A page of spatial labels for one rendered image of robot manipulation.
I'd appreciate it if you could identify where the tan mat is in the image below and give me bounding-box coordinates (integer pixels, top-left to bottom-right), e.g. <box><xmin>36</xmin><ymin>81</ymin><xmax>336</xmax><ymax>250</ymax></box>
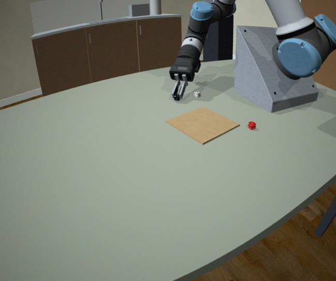
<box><xmin>165</xmin><ymin>107</ymin><xmax>240</xmax><ymax>145</ymax></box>

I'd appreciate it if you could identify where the red die with white pips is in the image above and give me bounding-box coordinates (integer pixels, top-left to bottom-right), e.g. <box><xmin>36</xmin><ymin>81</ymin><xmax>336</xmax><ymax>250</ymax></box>
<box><xmin>248</xmin><ymin>121</ymin><xmax>256</xmax><ymax>130</ymax></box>

